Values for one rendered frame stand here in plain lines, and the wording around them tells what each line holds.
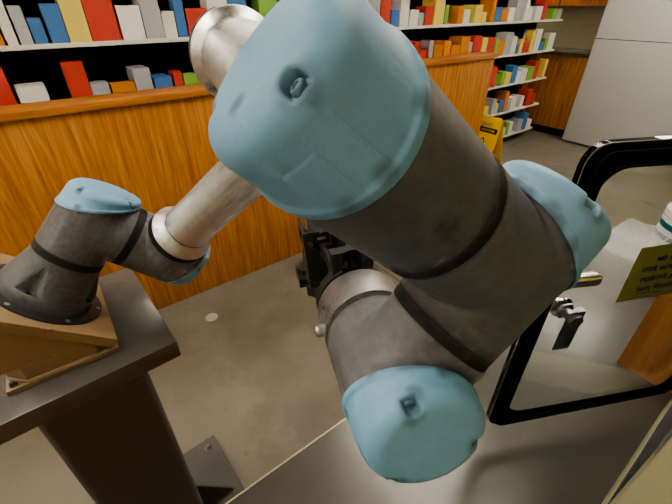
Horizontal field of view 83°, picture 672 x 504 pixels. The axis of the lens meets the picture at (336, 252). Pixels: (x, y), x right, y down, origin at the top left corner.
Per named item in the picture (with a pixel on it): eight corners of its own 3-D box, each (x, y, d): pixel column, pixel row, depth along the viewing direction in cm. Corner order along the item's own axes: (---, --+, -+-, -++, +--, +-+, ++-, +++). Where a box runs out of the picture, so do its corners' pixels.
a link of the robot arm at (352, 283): (415, 357, 33) (322, 378, 31) (396, 326, 37) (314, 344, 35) (414, 281, 29) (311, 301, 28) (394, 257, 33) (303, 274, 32)
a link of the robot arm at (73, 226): (38, 223, 70) (75, 161, 69) (114, 252, 78) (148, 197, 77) (27, 248, 60) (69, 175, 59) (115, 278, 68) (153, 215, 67)
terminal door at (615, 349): (670, 392, 58) (878, 125, 36) (485, 425, 53) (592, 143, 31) (665, 387, 58) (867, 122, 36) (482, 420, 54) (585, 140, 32)
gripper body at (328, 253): (358, 205, 44) (395, 245, 33) (363, 271, 47) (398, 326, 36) (293, 216, 42) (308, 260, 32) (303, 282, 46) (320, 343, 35)
